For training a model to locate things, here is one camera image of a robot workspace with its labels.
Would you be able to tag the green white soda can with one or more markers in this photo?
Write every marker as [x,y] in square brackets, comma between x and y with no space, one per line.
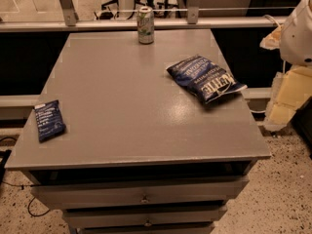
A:
[145,25]

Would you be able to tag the grey metal railing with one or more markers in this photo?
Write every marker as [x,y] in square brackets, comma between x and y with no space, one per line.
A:
[73,15]

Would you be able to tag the grey drawer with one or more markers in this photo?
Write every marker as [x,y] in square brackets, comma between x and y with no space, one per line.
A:
[145,217]
[185,228]
[140,192]

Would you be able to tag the blue rxbar blueberry wrapper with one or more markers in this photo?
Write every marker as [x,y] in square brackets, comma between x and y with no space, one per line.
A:
[49,120]

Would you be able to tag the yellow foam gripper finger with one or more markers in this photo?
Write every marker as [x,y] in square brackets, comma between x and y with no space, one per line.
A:
[272,40]
[289,92]

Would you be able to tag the top grey drawer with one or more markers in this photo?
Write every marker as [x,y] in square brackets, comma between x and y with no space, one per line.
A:
[140,192]

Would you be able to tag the blue kettle chip bag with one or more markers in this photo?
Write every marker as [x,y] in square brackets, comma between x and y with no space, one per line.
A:
[204,79]

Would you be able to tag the bottom grey drawer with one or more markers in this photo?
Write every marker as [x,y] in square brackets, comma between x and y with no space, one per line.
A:
[185,228]

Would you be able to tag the middle grey drawer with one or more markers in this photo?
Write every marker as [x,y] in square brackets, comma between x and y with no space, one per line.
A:
[145,217]

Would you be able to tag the grey drawer cabinet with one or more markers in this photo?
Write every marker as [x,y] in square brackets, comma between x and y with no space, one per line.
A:
[127,120]

